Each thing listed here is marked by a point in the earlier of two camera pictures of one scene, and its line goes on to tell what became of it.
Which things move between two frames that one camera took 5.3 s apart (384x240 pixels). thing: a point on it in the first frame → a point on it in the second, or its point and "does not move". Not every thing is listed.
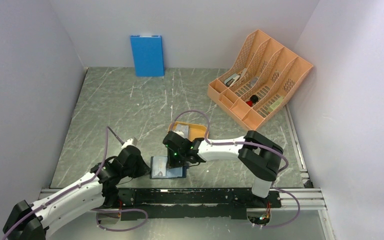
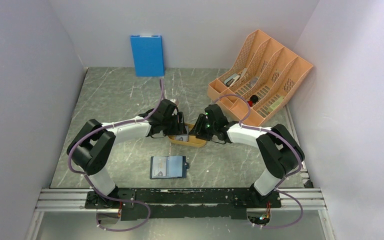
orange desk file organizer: x=262 y=79 does not move
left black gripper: x=143 y=167 → x=179 y=128
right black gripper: x=171 y=162 → x=198 y=129
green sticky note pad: x=275 y=104 does not move
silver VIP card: x=159 y=166 does not move
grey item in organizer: x=253 y=81 does not move
